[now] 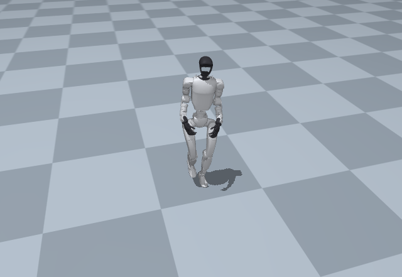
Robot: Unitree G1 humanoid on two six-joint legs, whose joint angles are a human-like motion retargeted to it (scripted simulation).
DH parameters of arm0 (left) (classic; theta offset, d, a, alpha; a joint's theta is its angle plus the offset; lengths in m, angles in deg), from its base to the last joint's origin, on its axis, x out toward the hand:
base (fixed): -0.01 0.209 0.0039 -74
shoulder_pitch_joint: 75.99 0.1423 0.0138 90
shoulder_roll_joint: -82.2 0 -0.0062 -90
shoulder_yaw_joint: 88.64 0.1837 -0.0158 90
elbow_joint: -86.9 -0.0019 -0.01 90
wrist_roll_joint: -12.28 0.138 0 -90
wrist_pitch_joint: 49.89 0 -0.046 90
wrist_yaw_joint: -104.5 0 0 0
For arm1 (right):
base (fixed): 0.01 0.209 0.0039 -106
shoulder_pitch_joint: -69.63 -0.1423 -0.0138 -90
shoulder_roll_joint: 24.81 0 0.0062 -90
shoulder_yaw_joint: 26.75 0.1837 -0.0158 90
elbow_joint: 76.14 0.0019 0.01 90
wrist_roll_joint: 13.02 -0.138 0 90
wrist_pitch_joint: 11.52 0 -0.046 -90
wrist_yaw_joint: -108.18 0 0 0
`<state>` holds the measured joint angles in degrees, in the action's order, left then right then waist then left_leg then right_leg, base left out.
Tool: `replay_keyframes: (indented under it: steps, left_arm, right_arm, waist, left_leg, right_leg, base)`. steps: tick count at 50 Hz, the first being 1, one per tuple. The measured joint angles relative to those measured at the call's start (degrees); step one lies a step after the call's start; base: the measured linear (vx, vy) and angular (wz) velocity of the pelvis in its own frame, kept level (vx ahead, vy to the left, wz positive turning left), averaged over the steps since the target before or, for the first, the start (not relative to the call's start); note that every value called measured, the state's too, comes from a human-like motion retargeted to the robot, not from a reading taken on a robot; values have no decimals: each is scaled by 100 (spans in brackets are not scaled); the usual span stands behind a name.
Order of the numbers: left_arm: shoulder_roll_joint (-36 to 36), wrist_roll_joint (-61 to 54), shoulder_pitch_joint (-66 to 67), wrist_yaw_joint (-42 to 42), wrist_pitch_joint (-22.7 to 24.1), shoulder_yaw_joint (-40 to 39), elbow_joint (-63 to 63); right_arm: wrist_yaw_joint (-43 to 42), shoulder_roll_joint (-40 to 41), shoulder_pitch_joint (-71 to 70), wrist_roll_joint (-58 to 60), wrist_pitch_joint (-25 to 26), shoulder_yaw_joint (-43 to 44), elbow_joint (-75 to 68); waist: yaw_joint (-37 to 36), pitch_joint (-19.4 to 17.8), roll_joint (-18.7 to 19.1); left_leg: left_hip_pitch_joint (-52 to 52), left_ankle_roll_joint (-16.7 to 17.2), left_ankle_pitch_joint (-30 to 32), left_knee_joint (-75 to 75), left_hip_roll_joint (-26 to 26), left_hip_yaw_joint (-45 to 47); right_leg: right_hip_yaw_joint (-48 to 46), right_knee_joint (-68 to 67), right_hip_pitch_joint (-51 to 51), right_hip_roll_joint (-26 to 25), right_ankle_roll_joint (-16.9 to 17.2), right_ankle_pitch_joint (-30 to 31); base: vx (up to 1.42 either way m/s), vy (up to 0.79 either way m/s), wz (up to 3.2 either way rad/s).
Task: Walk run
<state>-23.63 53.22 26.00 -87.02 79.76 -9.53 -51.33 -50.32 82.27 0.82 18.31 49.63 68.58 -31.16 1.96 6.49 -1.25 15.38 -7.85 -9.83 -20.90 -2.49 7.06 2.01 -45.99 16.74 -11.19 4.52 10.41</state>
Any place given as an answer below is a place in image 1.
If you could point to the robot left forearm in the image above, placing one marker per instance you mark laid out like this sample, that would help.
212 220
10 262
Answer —
218 111

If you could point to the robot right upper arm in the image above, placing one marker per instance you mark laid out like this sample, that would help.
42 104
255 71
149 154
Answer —
187 83

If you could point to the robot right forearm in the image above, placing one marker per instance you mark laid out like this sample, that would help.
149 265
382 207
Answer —
183 110

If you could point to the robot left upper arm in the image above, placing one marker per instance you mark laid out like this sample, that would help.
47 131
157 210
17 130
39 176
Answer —
218 92

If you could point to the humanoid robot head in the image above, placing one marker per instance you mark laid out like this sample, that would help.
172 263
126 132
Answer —
205 62

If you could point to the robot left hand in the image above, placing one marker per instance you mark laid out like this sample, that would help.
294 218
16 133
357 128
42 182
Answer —
216 128

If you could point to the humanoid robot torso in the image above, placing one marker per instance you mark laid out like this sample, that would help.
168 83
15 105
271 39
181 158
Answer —
202 96

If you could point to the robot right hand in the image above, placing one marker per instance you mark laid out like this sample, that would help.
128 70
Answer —
188 127

